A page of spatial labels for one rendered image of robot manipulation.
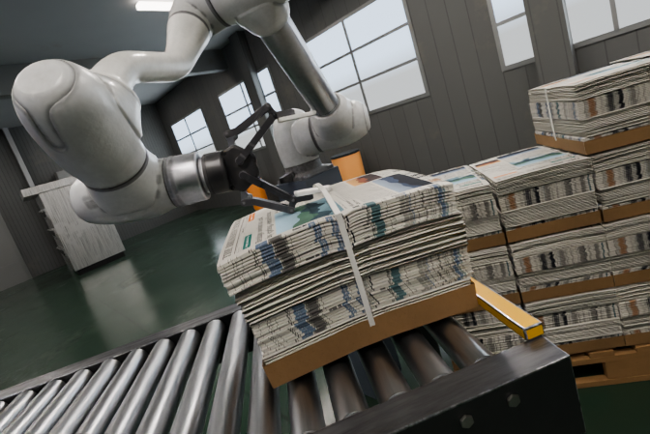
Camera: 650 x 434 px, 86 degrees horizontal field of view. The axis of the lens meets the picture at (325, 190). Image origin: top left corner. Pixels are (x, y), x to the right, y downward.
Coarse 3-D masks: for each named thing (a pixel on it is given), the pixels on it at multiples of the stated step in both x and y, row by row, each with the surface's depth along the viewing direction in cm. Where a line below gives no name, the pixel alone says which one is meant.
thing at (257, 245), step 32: (256, 224) 65; (288, 224) 57; (224, 256) 53; (256, 256) 52; (288, 256) 52; (320, 256) 53; (256, 288) 52; (288, 288) 53; (320, 288) 54; (256, 320) 53; (288, 320) 54; (320, 320) 55; (352, 320) 56; (288, 352) 55
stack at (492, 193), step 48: (480, 192) 116; (528, 192) 114; (576, 192) 112; (624, 192) 109; (528, 240) 118; (576, 240) 114; (624, 240) 112; (528, 288) 121; (624, 288) 115; (480, 336) 128; (576, 336) 122; (624, 336) 119; (576, 384) 125
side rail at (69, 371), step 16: (192, 320) 90; (208, 320) 87; (224, 320) 87; (160, 336) 87; (176, 336) 86; (224, 336) 88; (112, 352) 87; (128, 352) 85; (64, 368) 86; (80, 368) 84; (96, 368) 84; (32, 384) 84; (0, 400) 81
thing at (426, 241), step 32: (352, 192) 65; (384, 192) 58; (416, 192) 54; (448, 192) 55; (384, 224) 54; (416, 224) 55; (448, 224) 56; (384, 256) 55; (416, 256) 55; (448, 256) 57; (384, 288) 56; (416, 288) 57; (448, 288) 57
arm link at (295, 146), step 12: (276, 120) 137; (300, 120) 135; (276, 132) 137; (288, 132) 135; (300, 132) 134; (276, 144) 140; (288, 144) 136; (300, 144) 135; (312, 144) 134; (288, 156) 137; (300, 156) 137; (312, 156) 139
